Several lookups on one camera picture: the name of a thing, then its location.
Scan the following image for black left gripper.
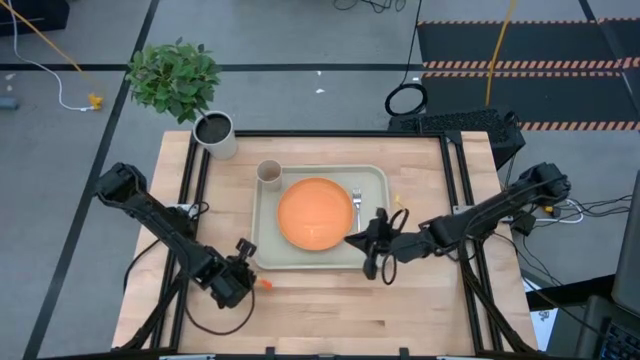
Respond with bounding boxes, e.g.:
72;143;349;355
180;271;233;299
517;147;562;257
202;238;258;310

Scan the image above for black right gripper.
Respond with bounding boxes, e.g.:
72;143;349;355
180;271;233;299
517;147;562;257
343;206;402;281

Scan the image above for metal fork orange handle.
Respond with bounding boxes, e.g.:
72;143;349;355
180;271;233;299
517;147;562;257
352;187;363;234

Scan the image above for orange round plate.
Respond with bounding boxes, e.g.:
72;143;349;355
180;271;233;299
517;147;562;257
276;176;356;253

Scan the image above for beige cup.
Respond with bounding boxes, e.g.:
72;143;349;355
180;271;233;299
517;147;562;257
255;159;284;193

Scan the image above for beige rectangular tray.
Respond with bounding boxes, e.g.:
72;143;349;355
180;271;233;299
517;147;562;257
249;164;392;272

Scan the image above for white plant pot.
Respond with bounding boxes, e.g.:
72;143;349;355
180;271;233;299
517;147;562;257
191;110;239;162

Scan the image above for white printed paper sheet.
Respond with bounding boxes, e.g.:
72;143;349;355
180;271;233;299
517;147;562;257
528;305;557;352

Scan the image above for green leafy plant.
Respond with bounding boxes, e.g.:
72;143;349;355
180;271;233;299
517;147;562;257
124;36;223;126

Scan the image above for black hazard-striped floor mat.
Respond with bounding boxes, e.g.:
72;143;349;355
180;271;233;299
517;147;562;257
416;17;640;133

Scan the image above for grey monitor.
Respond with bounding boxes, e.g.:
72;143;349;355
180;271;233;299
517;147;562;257
610;169;640;317

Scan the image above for black keyboard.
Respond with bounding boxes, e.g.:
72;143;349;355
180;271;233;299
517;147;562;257
596;316;640;360

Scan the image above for black box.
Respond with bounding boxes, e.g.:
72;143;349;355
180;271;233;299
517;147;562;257
0;0;72;37

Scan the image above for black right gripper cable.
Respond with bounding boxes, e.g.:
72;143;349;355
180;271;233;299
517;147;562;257
379;206;411;287

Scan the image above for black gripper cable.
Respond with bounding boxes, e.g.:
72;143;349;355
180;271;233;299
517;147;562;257
379;206;411;287
183;287;257;338

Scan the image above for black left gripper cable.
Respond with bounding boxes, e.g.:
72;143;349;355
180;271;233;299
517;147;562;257
183;287;257;338

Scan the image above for black left base cable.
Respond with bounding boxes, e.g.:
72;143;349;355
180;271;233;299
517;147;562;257
122;238;162;295

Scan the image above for black aluminium table frame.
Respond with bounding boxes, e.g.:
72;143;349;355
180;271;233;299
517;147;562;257
118;129;540;360

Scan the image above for black coiled hanging cable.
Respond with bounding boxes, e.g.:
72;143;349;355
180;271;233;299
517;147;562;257
383;0;430;118

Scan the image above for thick yellow hanging cable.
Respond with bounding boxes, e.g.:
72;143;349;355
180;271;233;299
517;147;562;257
484;0;518;108

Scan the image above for black tangled floor cables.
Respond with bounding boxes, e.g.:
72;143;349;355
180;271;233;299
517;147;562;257
331;0;408;15

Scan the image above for black cable bundle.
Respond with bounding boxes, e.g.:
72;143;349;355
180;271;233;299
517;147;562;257
547;193;634;226

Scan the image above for white floor cable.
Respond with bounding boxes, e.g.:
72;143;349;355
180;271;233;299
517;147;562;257
6;0;95;113

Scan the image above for thin yellow cord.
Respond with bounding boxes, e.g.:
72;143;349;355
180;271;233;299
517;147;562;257
0;0;99;101

